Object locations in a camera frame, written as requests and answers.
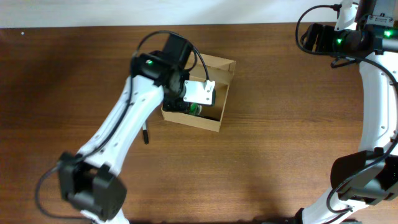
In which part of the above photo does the brown cardboard box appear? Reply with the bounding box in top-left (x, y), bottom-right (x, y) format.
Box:
top-left (162, 54), bottom-right (236, 132)

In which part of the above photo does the green tape roll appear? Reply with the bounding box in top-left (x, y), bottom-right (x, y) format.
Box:
top-left (189, 103), bottom-right (202, 116)

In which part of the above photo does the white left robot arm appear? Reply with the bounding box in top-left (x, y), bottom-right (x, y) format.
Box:
top-left (54, 31), bottom-right (202, 223)

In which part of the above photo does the black permanent marker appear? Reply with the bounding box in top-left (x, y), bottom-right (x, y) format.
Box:
top-left (142, 122), bottom-right (149, 144)

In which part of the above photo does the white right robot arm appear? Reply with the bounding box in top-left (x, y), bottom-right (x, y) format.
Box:
top-left (293, 0), bottom-right (397, 223)

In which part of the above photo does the blue ballpoint pen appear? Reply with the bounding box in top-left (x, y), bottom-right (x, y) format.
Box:
top-left (196, 114), bottom-right (220, 122)

